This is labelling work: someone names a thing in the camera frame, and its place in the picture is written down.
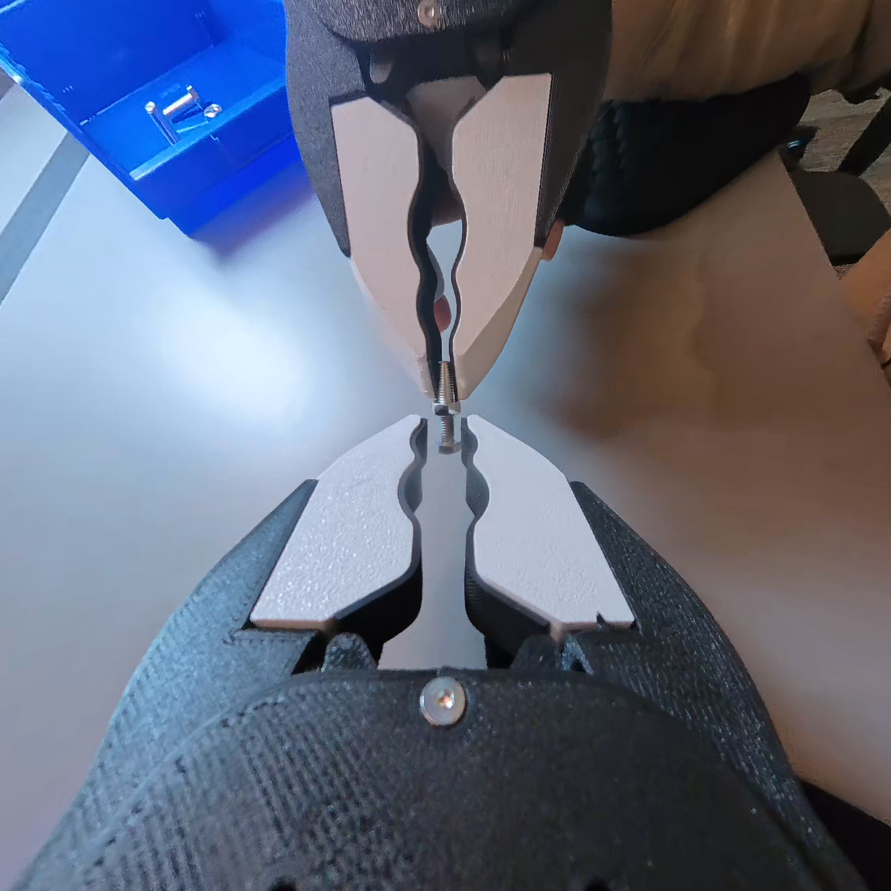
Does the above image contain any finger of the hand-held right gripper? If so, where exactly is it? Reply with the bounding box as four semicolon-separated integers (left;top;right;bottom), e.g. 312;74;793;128
449;73;554;398
330;95;446;405

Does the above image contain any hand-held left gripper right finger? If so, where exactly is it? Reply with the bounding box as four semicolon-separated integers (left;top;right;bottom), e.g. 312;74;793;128
463;415;637;641

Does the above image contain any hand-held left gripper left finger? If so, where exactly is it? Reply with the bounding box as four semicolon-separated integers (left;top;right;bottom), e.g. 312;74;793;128
250;414;427;644

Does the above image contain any thin steel screw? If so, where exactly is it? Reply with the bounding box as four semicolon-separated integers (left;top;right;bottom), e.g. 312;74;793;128
432;360;460;455

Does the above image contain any steel hex bolt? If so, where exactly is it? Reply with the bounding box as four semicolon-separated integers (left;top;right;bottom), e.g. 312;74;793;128
144;84;199;137

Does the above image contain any blue plastic bin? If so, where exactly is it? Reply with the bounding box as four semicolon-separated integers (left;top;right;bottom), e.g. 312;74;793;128
0;0;318;235

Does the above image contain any person's right forearm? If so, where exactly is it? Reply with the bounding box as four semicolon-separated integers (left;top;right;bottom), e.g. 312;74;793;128
606;0;891;101

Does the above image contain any black office chair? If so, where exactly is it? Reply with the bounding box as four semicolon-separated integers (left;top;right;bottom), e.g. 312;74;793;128
801;126;891;265

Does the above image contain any person's torso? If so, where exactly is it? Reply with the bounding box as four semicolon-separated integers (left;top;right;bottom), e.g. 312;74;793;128
843;230;891;366

